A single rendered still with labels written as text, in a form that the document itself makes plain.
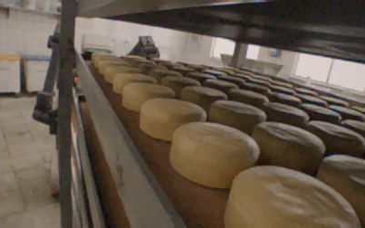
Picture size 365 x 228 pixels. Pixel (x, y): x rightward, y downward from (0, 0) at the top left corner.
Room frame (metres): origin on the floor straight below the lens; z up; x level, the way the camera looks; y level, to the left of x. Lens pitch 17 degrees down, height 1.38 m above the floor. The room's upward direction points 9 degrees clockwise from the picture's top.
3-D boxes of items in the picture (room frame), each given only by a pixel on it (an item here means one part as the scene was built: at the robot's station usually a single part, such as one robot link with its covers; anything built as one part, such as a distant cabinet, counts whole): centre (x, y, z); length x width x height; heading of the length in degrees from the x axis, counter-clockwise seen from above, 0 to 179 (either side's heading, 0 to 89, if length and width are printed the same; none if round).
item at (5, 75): (3.91, 3.23, 0.38); 0.64 x 0.54 x 0.77; 44
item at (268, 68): (2.26, -0.56, 1.25); 0.56 x 0.29 x 0.14; 36
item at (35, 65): (4.36, 2.76, 0.38); 0.64 x 0.54 x 0.77; 43
